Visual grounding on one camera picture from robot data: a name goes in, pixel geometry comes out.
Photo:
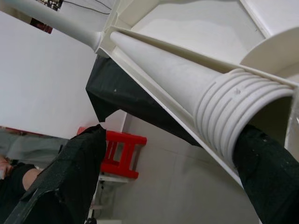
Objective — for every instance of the white plastic children table top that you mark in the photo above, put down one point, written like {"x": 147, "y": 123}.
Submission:
{"x": 198, "y": 25}

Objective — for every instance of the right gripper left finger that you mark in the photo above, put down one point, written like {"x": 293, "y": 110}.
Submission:
{"x": 77, "y": 163}

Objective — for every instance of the red plastic stool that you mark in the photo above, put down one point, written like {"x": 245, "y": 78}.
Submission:
{"x": 123, "y": 151}

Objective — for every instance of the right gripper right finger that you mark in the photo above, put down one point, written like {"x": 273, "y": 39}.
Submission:
{"x": 268, "y": 172}

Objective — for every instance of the black tablecloth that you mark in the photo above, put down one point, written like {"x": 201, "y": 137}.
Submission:
{"x": 121, "y": 93}

